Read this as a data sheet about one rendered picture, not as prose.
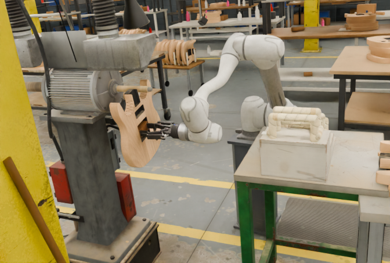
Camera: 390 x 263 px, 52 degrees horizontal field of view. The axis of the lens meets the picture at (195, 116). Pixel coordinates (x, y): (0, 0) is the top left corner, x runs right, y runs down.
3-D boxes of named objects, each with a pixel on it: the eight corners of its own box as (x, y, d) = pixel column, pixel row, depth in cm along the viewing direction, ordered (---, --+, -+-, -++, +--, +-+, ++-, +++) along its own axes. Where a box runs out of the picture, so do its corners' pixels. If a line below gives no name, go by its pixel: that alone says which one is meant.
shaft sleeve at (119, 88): (119, 85, 208) (120, 91, 209) (116, 86, 206) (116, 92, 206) (150, 85, 202) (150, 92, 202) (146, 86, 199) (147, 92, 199)
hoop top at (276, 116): (267, 121, 163) (267, 113, 161) (268, 118, 165) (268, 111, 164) (318, 124, 155) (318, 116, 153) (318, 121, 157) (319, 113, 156)
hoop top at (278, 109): (271, 114, 170) (271, 107, 168) (273, 112, 172) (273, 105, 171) (320, 116, 162) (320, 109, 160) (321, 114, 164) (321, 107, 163)
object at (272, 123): (268, 139, 165) (267, 118, 162) (269, 136, 168) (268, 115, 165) (275, 139, 164) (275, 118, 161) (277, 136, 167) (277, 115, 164)
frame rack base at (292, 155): (260, 176, 171) (259, 139, 165) (268, 160, 184) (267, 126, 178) (327, 183, 161) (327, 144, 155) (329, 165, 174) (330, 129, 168)
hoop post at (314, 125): (309, 141, 158) (309, 120, 155) (310, 139, 161) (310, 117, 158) (317, 142, 157) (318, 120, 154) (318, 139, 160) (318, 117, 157)
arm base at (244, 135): (241, 128, 285) (241, 121, 283) (270, 132, 274) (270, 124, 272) (230, 138, 270) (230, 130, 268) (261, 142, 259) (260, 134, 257)
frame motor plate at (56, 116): (39, 121, 220) (38, 114, 219) (67, 106, 241) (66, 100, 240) (93, 123, 207) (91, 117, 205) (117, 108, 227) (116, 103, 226)
